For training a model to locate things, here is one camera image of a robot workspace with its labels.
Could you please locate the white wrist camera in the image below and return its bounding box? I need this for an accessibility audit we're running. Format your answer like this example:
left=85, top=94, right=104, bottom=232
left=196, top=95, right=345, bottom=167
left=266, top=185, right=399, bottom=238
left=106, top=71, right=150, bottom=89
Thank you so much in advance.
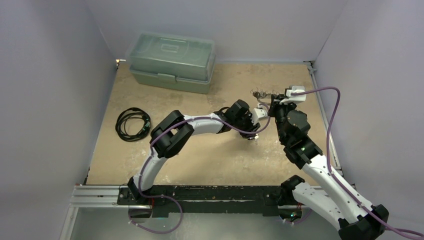
left=279, top=85, right=307, bottom=105
left=251, top=103, right=268, bottom=124

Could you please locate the green plastic toolbox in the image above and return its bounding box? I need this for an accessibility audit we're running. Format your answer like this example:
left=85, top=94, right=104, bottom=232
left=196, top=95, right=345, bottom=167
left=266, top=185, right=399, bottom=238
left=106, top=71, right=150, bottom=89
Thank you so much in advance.
left=125, top=32, right=216, bottom=94

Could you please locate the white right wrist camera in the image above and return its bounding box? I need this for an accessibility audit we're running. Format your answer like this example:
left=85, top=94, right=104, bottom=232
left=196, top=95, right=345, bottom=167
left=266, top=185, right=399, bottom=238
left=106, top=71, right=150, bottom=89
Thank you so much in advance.
left=279, top=85, right=307, bottom=105

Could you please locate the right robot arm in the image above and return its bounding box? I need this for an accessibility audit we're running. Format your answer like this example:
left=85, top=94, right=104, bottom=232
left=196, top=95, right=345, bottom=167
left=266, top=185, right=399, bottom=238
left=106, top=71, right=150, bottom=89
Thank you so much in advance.
left=268, top=94, right=389, bottom=240

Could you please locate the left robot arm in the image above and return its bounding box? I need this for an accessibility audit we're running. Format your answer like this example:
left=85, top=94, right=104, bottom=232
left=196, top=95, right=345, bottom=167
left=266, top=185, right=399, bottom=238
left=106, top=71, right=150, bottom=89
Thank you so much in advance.
left=127, top=99, right=268, bottom=205

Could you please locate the coiled black cable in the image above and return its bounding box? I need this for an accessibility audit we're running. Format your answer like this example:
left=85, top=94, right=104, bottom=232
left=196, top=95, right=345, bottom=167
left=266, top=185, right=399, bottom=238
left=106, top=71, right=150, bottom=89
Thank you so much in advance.
left=115, top=107, right=152, bottom=142

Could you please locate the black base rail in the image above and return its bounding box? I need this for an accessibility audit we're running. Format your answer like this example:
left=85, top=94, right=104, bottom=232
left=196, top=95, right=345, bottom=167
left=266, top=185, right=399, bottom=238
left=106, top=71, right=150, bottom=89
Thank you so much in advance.
left=117, top=184, right=316, bottom=219

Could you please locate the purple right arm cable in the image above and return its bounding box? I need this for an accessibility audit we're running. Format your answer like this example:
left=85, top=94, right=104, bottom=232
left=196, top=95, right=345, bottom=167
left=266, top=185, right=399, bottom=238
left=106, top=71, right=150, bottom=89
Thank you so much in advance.
left=281, top=86, right=424, bottom=239

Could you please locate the aluminium frame rail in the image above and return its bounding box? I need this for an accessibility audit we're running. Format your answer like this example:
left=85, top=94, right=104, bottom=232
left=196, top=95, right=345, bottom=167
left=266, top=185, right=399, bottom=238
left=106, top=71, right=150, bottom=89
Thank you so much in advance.
left=59, top=185, right=134, bottom=240

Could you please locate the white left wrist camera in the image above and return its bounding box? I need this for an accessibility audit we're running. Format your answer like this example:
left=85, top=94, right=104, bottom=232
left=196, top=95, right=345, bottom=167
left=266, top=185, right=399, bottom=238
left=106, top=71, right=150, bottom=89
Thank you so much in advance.
left=251, top=103, right=268, bottom=124

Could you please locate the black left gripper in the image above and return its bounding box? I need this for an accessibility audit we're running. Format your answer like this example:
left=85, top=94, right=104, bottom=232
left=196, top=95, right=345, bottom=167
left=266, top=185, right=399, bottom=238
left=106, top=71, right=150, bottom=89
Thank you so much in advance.
left=233, top=111, right=260, bottom=139

